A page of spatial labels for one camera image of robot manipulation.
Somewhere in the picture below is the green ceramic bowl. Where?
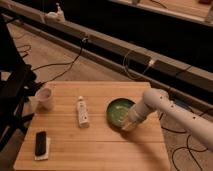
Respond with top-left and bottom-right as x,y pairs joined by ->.
106,98 -> 134,128

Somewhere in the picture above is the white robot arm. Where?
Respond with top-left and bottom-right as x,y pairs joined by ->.
122,88 -> 213,152

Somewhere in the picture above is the white tube bottle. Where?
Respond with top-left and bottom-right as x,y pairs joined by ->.
77,96 -> 89,128

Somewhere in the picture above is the white paper cup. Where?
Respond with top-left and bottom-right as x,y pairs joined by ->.
35,88 -> 54,110

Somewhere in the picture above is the black rectangular block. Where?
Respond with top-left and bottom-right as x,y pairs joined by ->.
35,131 -> 46,156

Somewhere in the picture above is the black floor cable right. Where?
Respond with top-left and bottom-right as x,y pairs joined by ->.
158,111 -> 213,171

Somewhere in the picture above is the black floor cable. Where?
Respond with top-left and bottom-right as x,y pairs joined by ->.
31,37 -> 88,84
158,111 -> 213,171

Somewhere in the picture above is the white cable loop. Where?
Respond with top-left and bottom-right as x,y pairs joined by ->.
121,49 -> 156,81

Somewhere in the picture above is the long metal rail beam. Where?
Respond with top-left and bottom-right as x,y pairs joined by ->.
0,0 -> 213,100

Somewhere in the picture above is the black floor cable left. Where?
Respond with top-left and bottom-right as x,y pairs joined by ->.
31,37 -> 88,84

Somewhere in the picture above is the black chair frame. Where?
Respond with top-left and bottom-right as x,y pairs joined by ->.
0,14 -> 36,152

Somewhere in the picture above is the white object on rail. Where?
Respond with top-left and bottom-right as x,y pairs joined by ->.
45,3 -> 65,22

